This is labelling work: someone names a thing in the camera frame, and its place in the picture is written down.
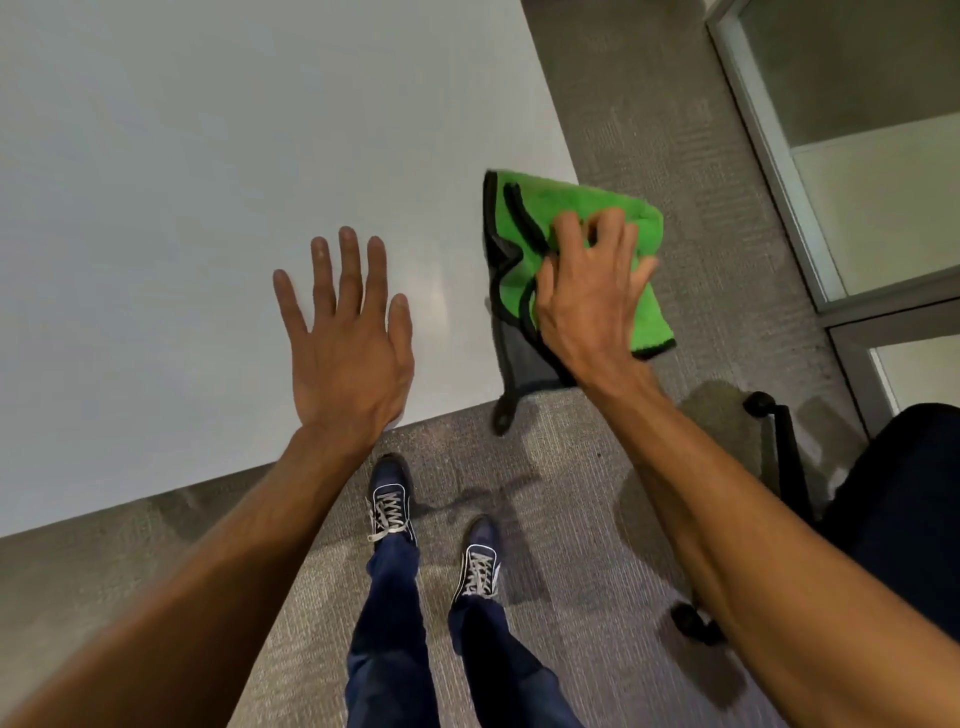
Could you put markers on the glass partition with metal frame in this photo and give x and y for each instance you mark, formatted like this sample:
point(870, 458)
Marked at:
point(862, 187)

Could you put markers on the person's left thumb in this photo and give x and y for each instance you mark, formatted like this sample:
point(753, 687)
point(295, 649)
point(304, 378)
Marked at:
point(403, 330)

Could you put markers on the person's leg blue jeans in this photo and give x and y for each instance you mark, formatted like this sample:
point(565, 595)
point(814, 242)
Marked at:
point(502, 667)
point(391, 637)

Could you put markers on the person's left little finger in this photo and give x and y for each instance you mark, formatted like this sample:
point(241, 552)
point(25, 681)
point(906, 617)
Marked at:
point(291, 304)

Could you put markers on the person's left middle finger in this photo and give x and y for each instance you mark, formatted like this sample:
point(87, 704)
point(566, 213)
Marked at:
point(350, 266)

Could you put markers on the person's blue sneaker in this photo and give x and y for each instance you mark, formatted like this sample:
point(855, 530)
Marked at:
point(391, 499)
point(478, 559)

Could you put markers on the person's left leg blue jeans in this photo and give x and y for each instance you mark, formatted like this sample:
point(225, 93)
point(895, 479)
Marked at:
point(391, 637)

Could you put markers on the person's right hand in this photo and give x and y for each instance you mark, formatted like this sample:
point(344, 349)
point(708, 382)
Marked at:
point(589, 311)

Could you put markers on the person's right little finger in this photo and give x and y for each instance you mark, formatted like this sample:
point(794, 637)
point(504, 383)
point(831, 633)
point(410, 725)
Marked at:
point(646, 276)

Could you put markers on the person's left forearm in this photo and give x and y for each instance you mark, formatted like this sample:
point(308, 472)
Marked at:
point(217, 585)

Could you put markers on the person's right leg blue jeans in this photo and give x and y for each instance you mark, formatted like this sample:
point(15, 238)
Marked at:
point(502, 667)

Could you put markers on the person's right blue sneaker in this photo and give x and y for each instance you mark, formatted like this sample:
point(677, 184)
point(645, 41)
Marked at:
point(478, 559)

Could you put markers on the person's left blue sneaker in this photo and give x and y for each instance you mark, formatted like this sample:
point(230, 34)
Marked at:
point(391, 499)

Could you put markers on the person's right forearm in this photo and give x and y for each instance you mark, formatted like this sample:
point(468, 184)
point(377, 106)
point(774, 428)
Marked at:
point(757, 570)

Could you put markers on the person's right thumb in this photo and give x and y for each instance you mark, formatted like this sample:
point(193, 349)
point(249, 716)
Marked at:
point(545, 277)

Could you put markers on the black office chair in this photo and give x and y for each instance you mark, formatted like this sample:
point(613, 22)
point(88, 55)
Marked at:
point(900, 510)

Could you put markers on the green microfiber cloth black trim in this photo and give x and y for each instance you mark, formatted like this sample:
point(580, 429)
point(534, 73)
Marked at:
point(525, 225)

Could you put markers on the person's left hand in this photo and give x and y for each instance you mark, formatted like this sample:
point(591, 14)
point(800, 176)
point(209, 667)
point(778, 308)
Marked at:
point(349, 367)

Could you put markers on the person's right middle finger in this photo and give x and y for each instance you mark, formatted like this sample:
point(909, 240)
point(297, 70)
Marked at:
point(611, 234)

